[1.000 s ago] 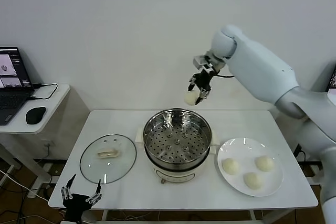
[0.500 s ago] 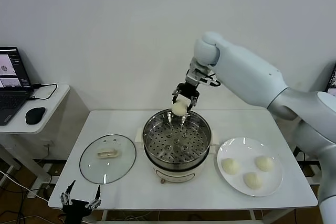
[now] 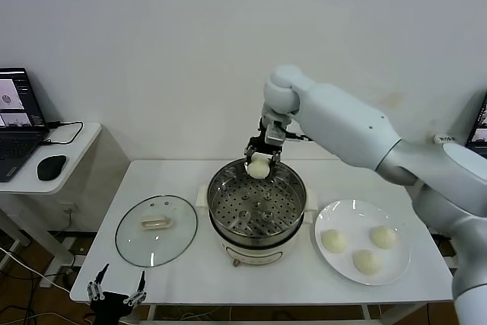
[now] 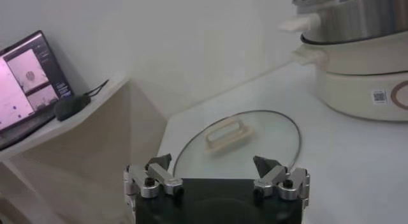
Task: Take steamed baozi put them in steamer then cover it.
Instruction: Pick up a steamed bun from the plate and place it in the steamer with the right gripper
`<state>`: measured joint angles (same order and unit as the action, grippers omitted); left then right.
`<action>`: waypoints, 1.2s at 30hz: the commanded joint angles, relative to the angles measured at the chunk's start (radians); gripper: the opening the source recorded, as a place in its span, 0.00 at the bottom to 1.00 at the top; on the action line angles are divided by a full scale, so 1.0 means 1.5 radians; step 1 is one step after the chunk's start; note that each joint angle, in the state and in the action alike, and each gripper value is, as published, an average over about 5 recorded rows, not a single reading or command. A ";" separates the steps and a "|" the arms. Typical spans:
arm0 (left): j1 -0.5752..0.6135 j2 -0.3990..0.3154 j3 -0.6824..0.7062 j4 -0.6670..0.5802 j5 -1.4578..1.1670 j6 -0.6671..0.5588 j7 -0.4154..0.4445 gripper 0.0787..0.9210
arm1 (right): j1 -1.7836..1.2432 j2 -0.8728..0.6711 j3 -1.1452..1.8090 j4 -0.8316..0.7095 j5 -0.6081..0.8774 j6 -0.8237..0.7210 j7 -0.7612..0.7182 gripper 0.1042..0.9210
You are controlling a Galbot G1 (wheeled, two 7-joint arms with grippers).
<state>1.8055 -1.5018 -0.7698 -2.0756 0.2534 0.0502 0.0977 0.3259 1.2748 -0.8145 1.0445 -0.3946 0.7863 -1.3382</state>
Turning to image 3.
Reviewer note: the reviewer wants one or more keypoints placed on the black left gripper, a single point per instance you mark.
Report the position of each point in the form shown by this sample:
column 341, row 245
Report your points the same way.
column 110, row 306

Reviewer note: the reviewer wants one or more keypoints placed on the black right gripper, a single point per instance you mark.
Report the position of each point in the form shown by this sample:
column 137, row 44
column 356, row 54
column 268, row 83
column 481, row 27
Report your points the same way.
column 258, row 145

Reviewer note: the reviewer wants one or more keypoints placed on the white steamed baozi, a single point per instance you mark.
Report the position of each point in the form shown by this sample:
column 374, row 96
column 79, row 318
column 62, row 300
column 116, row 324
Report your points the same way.
column 367, row 262
column 383, row 237
column 259, row 169
column 334, row 241

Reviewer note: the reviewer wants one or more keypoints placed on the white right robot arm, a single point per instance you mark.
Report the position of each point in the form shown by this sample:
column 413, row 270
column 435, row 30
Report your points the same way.
column 342, row 127

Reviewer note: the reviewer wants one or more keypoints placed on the stainless steel steamer basket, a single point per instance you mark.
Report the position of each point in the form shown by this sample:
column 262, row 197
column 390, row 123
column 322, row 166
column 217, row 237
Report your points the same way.
column 258, row 207

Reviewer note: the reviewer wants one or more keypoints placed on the cream electric cooker base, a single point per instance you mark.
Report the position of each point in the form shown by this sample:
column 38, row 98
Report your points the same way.
column 253, row 254

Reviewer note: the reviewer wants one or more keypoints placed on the round white plate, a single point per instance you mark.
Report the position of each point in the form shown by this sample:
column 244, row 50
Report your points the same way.
column 357, row 218

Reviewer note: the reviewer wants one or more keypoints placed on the white side table with mouse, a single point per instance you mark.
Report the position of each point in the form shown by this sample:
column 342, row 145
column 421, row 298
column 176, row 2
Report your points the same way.
column 76, row 157

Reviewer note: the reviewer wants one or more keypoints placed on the black computer mouse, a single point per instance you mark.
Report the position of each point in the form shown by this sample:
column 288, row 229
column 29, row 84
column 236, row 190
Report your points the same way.
column 51, row 167

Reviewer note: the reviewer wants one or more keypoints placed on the black laptop with grey keyboard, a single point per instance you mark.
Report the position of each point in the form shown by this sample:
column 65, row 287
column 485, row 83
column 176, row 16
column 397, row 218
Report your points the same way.
column 19, row 142

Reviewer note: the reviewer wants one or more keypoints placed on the white side table with label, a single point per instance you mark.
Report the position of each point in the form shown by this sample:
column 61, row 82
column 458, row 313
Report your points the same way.
column 446, row 138

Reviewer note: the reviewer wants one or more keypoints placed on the black laptop with pink screen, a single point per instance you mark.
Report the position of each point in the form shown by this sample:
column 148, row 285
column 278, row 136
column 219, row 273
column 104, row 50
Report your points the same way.
column 480, row 127

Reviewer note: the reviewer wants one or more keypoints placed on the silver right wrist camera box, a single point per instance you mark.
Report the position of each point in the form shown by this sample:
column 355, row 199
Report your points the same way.
column 275, row 135

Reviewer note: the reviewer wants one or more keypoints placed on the white wall socket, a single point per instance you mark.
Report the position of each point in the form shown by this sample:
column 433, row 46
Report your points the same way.
column 70, row 209

